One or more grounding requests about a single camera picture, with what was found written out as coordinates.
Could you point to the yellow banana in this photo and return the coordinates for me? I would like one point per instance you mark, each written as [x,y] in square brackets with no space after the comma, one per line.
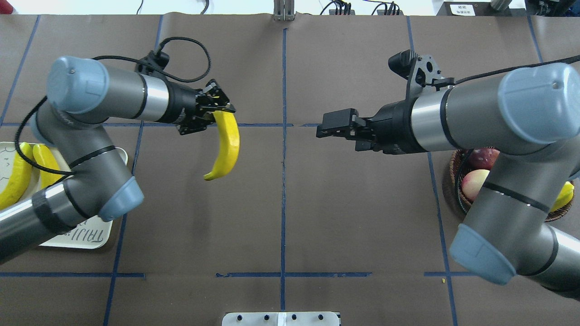
[45,158]
[229,145]

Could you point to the yellow starfruit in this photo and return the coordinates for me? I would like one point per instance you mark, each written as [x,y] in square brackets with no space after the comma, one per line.
[564,197]

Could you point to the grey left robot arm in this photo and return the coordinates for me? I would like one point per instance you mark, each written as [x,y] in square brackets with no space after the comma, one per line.
[82,93]

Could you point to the brown wicker basket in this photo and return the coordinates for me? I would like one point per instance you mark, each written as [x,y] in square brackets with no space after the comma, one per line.
[458,168]

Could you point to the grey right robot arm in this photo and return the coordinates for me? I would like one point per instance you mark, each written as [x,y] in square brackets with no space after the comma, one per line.
[531,115]

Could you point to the white bear plastic tray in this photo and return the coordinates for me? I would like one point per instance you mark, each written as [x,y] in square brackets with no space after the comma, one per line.
[91,234]

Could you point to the black box with label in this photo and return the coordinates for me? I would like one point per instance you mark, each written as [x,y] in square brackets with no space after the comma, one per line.
[471,8]

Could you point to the yellow-green banana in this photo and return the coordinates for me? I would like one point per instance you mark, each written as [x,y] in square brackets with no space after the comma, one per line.
[19,179]

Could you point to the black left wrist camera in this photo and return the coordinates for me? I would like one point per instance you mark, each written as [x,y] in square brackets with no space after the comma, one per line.
[153,62]

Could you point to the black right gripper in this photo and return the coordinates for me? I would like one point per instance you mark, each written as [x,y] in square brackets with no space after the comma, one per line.
[395,125]

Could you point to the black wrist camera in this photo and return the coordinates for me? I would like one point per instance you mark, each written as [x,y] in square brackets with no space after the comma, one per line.
[153,62]
[421,72]

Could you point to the pink white peach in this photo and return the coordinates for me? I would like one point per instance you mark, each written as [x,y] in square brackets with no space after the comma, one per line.
[473,182]

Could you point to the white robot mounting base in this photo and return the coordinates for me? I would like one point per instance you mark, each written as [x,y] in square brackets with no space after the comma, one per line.
[315,318]

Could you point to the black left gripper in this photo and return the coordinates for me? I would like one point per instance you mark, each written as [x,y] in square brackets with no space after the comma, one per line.
[182,106]

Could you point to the aluminium frame post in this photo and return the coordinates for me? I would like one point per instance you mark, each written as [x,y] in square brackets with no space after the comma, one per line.
[284,10]

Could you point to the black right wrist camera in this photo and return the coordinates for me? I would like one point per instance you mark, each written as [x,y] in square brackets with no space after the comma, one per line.
[421,72]

